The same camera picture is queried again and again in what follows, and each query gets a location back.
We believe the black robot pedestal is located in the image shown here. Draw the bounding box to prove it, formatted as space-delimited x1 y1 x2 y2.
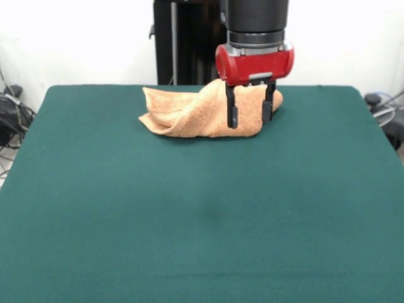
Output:
148 0 231 86

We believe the tan terry towel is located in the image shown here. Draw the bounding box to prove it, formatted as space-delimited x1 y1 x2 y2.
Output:
138 78 284 140

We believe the dark green table cloth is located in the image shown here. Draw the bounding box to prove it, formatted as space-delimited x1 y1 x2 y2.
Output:
0 84 404 303

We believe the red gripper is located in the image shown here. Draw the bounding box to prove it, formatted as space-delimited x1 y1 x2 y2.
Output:
215 40 296 129

